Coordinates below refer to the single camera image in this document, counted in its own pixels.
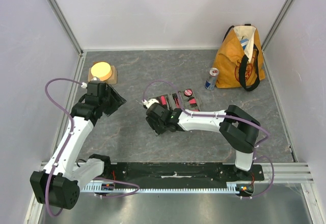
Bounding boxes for pink utility knife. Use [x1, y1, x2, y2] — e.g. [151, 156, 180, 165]
[172, 93, 180, 108]

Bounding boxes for grey plastic tool case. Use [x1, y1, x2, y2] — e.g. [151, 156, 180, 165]
[153, 89, 201, 111]

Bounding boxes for hex keys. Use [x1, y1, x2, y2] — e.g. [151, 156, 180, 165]
[188, 98, 200, 111]

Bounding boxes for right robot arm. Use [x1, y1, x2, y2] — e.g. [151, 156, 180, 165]
[143, 99, 261, 180]

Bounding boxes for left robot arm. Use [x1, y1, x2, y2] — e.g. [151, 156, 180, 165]
[30, 80, 126, 210]

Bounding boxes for yellow round sponge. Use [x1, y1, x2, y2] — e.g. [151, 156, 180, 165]
[91, 62, 113, 81]

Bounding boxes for energy drink can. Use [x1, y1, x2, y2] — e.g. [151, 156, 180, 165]
[205, 68, 219, 90]

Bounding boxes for yellow tote bag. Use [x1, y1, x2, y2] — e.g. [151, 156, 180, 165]
[212, 24, 265, 92]

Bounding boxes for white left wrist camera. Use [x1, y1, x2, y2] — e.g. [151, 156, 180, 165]
[80, 77, 100, 89]

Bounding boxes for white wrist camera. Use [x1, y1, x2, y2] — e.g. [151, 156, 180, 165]
[142, 98, 160, 109]
[80, 77, 100, 89]

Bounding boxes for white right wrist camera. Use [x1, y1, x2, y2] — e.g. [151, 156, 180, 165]
[142, 98, 160, 109]

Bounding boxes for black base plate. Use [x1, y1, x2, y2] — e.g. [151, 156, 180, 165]
[103, 162, 265, 182]

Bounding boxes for grey cable duct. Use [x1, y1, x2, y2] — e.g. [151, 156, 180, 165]
[81, 181, 239, 194]

